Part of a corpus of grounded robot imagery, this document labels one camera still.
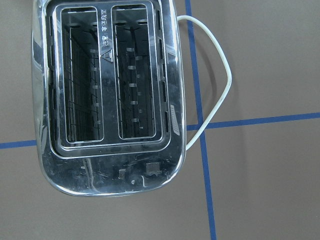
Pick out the beige appliance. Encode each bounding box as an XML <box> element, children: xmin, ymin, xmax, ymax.
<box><xmin>31</xmin><ymin>0</ymin><xmax>186</xmax><ymax>197</ymax></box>

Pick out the white cable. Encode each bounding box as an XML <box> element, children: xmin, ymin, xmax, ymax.
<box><xmin>176</xmin><ymin>14</ymin><xmax>233</xmax><ymax>152</ymax></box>

